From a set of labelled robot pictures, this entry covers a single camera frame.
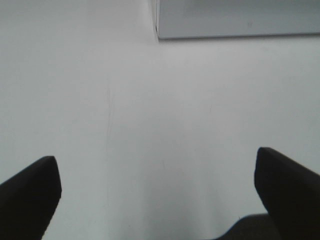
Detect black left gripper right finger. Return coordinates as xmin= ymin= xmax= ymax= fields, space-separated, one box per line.
xmin=254 ymin=147 xmax=320 ymax=240

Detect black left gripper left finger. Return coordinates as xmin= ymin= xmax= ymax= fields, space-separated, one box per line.
xmin=0 ymin=156 xmax=62 ymax=240

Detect white microwave oven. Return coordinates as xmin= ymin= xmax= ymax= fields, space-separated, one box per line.
xmin=151 ymin=0 xmax=320 ymax=40

